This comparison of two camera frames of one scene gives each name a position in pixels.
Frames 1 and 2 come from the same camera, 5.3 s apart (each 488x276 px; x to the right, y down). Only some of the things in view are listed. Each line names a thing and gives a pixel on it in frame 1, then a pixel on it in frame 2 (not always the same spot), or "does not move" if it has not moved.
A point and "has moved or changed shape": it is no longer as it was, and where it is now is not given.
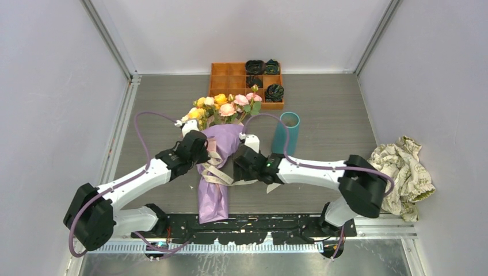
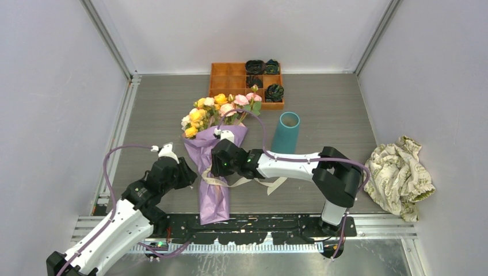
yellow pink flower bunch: x=222 y=108 does not move
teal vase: x=292 y=120 does not move
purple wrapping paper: x=212 y=192 does not move
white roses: x=187 y=126 to x=166 y=151
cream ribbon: x=209 y=174 has moved or changed shape
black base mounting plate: x=290 y=228 does not move
